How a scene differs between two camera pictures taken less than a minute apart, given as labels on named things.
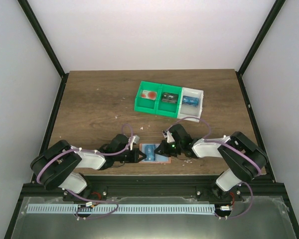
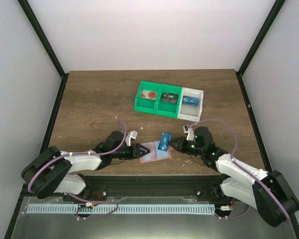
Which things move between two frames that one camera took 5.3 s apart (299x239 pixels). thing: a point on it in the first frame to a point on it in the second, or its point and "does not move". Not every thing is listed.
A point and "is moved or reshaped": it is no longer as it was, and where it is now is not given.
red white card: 149,94 does not move
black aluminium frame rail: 186,186 does not move
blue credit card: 149,152 is moved or reshaped
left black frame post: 43,36 does not move
